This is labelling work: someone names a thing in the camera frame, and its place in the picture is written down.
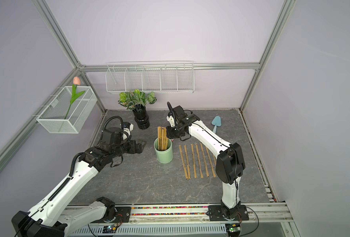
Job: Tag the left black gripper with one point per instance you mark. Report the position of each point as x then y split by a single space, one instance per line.
133 150

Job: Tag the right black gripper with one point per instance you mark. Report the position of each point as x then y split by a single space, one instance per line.
169 134

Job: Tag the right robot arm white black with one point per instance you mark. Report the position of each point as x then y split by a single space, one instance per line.
229 157

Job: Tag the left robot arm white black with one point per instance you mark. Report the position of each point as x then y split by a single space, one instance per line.
84 167

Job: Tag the bundle of brown paper straws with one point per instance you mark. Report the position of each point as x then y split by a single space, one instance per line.
162 139

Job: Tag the mint green storage cup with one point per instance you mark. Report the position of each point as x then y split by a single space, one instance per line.
166 156

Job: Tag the black plant pot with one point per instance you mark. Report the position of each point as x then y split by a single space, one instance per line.
141 118

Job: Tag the teal small spatula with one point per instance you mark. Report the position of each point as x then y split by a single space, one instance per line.
216 122

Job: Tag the green artificial plant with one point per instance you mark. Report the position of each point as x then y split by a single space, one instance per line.
136 100

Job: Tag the white mesh basket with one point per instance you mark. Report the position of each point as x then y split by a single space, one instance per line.
52 117

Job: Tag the pink artificial tulip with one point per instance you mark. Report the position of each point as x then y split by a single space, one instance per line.
74 94

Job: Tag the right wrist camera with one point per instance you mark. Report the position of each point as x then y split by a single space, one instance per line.
175 115

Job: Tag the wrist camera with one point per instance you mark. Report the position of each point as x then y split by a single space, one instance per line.
175 115
116 135

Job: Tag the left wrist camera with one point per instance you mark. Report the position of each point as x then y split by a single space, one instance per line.
116 135

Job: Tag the white wire wall shelf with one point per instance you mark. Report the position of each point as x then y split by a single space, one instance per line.
150 76

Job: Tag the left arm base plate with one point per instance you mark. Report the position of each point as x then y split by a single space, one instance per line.
122 215

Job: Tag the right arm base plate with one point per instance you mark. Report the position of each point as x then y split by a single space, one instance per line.
222 213

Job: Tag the aluminium front rail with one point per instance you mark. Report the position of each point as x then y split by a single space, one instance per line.
167 214

